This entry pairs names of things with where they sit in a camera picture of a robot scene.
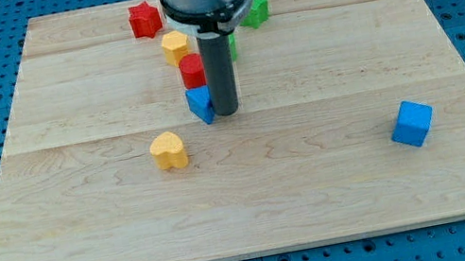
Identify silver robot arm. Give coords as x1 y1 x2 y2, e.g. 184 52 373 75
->
160 0 253 116

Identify green star block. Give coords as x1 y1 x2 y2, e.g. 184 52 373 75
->
240 0 269 28

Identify green block behind rod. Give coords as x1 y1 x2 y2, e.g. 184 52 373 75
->
228 33 238 62

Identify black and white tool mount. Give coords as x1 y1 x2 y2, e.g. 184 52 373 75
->
160 0 254 40

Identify red star block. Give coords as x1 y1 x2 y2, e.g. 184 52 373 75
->
128 1 163 39

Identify yellow heart block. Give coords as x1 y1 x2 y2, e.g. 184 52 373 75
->
149 131 189 170

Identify blue cube block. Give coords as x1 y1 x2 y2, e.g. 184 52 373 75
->
391 101 434 148

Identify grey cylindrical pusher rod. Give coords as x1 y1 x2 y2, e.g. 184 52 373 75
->
197 36 239 116

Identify red cylinder block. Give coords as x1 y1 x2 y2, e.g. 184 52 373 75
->
179 53 206 90

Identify yellow hexagon block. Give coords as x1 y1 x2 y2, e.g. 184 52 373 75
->
161 30 190 67

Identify blue triangle block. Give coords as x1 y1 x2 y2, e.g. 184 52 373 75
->
185 85 215 125

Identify wooden board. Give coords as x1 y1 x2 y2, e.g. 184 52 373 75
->
0 0 465 261

